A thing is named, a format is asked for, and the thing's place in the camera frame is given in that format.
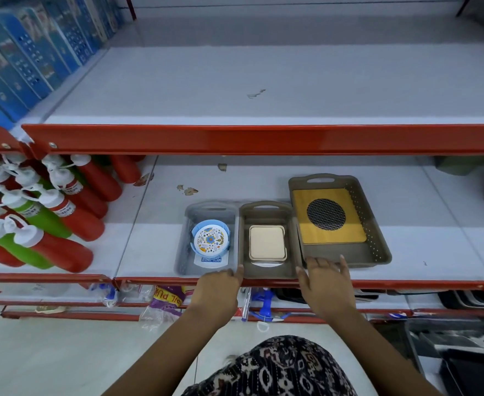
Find person's right hand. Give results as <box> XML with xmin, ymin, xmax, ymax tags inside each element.
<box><xmin>295</xmin><ymin>255</ymin><xmax>356</xmax><ymax>323</ymax></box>

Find person's left hand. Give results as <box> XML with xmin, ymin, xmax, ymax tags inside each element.
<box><xmin>189</xmin><ymin>265</ymin><xmax>245</xmax><ymax>327</ymax></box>

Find person's left forearm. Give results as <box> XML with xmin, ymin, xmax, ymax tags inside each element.
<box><xmin>102</xmin><ymin>310</ymin><xmax>222</xmax><ymax>396</ymax></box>

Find person's right forearm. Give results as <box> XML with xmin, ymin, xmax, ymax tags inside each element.
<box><xmin>328</xmin><ymin>309</ymin><xmax>442</xmax><ymax>396</ymax></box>

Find small brown plastic tray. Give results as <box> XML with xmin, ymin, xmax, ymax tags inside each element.
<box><xmin>238</xmin><ymin>200</ymin><xmax>303</xmax><ymax>280</ymax></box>

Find black flat items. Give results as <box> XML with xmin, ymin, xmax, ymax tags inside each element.
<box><xmin>274</xmin><ymin>288</ymin><xmax>379</xmax><ymax>305</ymax></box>

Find white blue label card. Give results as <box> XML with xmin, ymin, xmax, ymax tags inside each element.
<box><xmin>193</xmin><ymin>253</ymin><xmax>229</xmax><ymax>270</ymax></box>

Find blue plastic utensil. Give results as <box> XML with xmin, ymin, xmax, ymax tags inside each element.
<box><xmin>248</xmin><ymin>288</ymin><xmax>294</xmax><ymax>323</ymax></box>

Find beige square coaster set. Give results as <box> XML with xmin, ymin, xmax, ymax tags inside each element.
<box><xmin>248</xmin><ymin>225</ymin><xmax>288</xmax><ymax>263</ymax></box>

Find blue floral round coaster set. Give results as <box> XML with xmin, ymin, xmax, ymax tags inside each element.
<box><xmin>190</xmin><ymin>219</ymin><xmax>231</xmax><ymax>260</ymax></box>

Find large brown perforated tray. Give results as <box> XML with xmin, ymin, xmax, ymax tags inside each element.
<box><xmin>288</xmin><ymin>173</ymin><xmax>392</xmax><ymax>269</ymax></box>

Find yellow wooden board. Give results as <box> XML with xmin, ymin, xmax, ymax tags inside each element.
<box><xmin>292</xmin><ymin>188</ymin><xmax>368</xmax><ymax>245</ymax></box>

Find black round mesh mat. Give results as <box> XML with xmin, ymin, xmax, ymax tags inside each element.
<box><xmin>306</xmin><ymin>198</ymin><xmax>347</xmax><ymax>232</ymax></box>

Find grey plastic tray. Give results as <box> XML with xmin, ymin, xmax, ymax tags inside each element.
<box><xmin>175</xmin><ymin>201</ymin><xmax>240</xmax><ymax>277</ymax></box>

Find purple yellow plastic packet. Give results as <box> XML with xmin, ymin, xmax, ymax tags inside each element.
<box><xmin>140</xmin><ymin>285</ymin><xmax>190</xmax><ymax>329</ymax></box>

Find red edged shelf with trays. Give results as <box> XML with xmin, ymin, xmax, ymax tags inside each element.
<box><xmin>114</xmin><ymin>155</ymin><xmax>484</xmax><ymax>296</ymax></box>

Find person's patterned dress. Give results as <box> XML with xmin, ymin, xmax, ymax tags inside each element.
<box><xmin>181</xmin><ymin>335</ymin><xmax>359</xmax><ymax>396</ymax></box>

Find red edged shelf with bottles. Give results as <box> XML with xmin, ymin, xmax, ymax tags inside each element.
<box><xmin>0</xmin><ymin>125</ymin><xmax>158</xmax><ymax>294</ymax></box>

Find stack of black trays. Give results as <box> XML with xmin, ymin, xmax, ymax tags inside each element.
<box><xmin>437</xmin><ymin>290</ymin><xmax>484</xmax><ymax>310</ymax></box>

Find clear plastic packet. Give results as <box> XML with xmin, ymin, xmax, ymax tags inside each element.
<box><xmin>88</xmin><ymin>283</ymin><xmax>120</xmax><ymax>308</ymax></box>

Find red edged empty shelf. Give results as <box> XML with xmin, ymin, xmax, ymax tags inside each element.
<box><xmin>21</xmin><ymin>16</ymin><xmax>484</xmax><ymax>156</ymax></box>

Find dark green plastic item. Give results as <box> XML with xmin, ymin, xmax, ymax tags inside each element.
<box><xmin>433</xmin><ymin>155</ymin><xmax>484</xmax><ymax>177</ymax></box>

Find red edged low shelf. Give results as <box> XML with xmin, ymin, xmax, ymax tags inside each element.
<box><xmin>1</xmin><ymin>284</ymin><xmax>484</xmax><ymax>325</ymax></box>

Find group of red green squeeze bottles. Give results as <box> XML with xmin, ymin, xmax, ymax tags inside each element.
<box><xmin>0</xmin><ymin>153</ymin><xmax>147</xmax><ymax>274</ymax></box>

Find row of blue boxes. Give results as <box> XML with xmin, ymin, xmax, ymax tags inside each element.
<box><xmin>0</xmin><ymin>0</ymin><xmax>125</xmax><ymax>130</ymax></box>

